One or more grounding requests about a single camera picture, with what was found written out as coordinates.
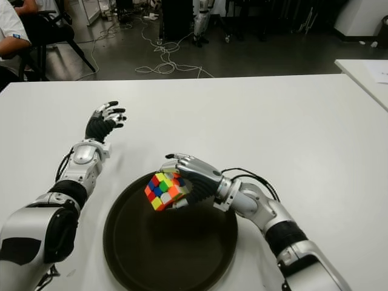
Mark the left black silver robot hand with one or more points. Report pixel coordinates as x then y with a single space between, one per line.
97 128

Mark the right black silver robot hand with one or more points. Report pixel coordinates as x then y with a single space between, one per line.
200 179

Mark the multicolour Rubik's cube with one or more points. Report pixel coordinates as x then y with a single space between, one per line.
165 191

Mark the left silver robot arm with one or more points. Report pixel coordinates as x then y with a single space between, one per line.
33 224

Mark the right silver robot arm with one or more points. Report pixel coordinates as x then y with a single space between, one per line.
291 239

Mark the dark brown round plate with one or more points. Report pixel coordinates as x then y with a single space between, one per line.
169 239

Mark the black chair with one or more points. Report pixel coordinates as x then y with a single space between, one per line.
57 30

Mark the white power strip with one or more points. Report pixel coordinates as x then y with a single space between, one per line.
151 16

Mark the seated person in white shirt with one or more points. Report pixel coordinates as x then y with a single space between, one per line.
9 27

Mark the silver humanoid robot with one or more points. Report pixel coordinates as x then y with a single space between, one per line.
201 21

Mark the black tripod legs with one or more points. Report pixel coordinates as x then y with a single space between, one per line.
242 18

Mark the white side table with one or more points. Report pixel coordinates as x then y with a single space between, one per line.
360 78

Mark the grey folded stand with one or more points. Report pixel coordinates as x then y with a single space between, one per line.
306 19

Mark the white cabinet with black base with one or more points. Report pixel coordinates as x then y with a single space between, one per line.
360 15

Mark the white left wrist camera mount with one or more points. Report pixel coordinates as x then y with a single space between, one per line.
106 150

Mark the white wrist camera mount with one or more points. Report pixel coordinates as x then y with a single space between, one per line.
221 204
106 150

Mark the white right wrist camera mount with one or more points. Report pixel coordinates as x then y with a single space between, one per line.
221 204

